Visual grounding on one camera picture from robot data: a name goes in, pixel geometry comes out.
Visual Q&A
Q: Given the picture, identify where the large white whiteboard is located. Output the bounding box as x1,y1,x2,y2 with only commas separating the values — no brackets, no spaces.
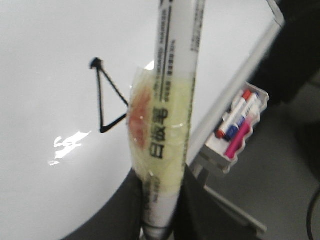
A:
0,0,286,240

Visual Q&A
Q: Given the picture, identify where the blue capped marker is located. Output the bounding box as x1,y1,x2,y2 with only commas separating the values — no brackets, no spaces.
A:
223,92,260,142

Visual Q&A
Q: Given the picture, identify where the white marker tray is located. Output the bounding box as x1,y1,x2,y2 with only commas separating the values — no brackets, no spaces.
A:
198,82,270,176

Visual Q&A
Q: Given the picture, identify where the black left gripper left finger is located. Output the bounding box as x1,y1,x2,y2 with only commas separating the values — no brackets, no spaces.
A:
64,172,143,240

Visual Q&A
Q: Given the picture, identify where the red capped marker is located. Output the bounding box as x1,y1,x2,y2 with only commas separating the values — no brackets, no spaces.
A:
215,89,252,139

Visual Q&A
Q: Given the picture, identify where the black object at right edge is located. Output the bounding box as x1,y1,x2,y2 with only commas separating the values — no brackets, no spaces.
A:
306,186,320,240

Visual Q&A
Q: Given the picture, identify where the pink marker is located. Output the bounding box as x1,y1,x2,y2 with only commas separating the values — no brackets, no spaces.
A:
224,112,260,160

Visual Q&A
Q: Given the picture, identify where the white whiteboard marker with tape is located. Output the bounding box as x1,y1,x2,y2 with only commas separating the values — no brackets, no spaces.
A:
127,0,206,240

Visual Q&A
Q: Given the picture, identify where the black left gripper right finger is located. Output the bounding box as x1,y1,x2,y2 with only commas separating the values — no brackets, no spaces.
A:
173,165,265,240

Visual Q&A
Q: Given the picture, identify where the grey whiteboard stand base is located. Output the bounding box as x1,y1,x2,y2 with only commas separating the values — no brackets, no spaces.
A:
191,159,268,235

